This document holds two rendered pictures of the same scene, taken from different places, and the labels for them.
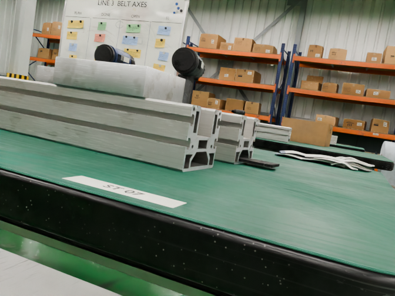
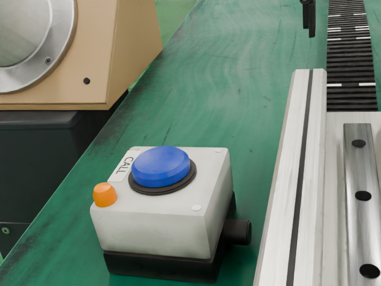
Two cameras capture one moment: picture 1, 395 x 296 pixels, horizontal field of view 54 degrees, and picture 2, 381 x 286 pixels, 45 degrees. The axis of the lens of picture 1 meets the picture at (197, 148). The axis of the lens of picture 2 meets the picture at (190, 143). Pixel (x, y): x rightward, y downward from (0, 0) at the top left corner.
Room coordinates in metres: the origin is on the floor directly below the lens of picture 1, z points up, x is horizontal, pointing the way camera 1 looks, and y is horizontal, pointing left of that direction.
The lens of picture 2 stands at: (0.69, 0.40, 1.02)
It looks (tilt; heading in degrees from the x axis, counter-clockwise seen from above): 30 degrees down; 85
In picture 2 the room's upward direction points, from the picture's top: 10 degrees counter-clockwise
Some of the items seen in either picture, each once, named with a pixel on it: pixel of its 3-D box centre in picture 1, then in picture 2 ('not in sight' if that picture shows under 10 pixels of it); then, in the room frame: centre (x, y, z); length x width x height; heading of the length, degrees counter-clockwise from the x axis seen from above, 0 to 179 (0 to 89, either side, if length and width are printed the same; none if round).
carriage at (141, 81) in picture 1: (119, 90); not in sight; (0.58, 0.13, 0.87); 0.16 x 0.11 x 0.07; 65
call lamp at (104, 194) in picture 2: not in sight; (104, 192); (0.65, 0.65, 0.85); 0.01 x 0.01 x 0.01
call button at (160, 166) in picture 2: not in sight; (161, 170); (0.69, 0.67, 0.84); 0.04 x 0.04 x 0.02
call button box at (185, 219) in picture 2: not in sight; (180, 207); (0.69, 0.66, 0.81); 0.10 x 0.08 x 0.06; 155
